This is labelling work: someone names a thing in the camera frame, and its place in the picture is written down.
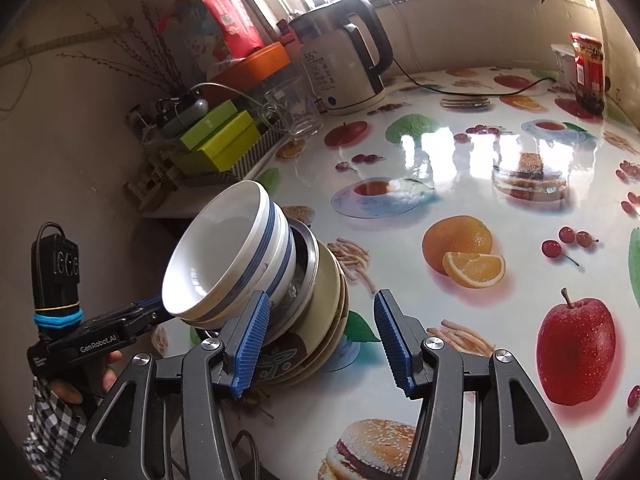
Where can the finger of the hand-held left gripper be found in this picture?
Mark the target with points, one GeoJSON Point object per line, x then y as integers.
{"type": "Point", "coordinates": [147, 324]}
{"type": "Point", "coordinates": [147, 306]}

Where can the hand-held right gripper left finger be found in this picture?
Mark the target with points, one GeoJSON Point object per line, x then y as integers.
{"type": "Point", "coordinates": [250, 340]}

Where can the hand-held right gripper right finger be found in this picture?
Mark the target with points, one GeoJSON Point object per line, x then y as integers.
{"type": "Point", "coordinates": [395, 345]}

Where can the beige plate with brown patch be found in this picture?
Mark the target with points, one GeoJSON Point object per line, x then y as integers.
{"type": "Point", "coordinates": [346, 317]}
{"type": "Point", "coordinates": [343, 294]}
{"type": "Point", "coordinates": [322, 305]}

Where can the white bowl with blue stripe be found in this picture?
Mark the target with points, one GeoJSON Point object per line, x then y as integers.
{"type": "Point", "coordinates": [282, 265]}
{"type": "Point", "coordinates": [215, 255]}

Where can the stainless steel bowl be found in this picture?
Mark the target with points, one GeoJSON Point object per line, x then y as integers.
{"type": "Point", "coordinates": [305, 260]}

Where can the person's left forearm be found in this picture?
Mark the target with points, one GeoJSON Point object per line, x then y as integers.
{"type": "Point", "coordinates": [55, 425]}

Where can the person's left hand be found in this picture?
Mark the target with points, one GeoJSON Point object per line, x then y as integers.
{"type": "Point", "coordinates": [65, 387]}

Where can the fruit print tablecloth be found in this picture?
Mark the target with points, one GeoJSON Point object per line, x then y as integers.
{"type": "Point", "coordinates": [450, 185]}

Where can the green cardboard box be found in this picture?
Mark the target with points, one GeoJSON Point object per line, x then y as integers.
{"type": "Point", "coordinates": [225, 147]}
{"type": "Point", "coordinates": [210, 120]}

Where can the zigzag patterned box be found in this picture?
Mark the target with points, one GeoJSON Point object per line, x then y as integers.
{"type": "Point", "coordinates": [260, 155]}

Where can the grey oval device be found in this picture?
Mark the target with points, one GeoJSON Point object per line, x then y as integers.
{"type": "Point", "coordinates": [185, 110]}

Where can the clear glass mug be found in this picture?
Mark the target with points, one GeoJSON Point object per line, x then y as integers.
{"type": "Point", "coordinates": [292, 110]}

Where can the dried willow branches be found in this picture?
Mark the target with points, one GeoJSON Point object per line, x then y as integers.
{"type": "Point", "coordinates": [135, 55]}

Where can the orange plastic tray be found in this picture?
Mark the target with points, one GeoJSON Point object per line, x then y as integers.
{"type": "Point", "coordinates": [260, 67]}

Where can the colourful cartoon bag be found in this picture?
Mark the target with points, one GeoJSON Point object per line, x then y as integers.
{"type": "Point", "coordinates": [190, 30]}

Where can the white electric kettle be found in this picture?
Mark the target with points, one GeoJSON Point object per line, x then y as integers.
{"type": "Point", "coordinates": [345, 70]}

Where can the red snack bag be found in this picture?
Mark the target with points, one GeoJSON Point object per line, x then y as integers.
{"type": "Point", "coordinates": [227, 15]}

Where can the white plastic container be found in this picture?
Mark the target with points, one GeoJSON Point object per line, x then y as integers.
{"type": "Point", "coordinates": [561, 65]}

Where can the red lidded sauce jar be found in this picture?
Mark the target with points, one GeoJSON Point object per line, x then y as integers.
{"type": "Point", "coordinates": [590, 75]}

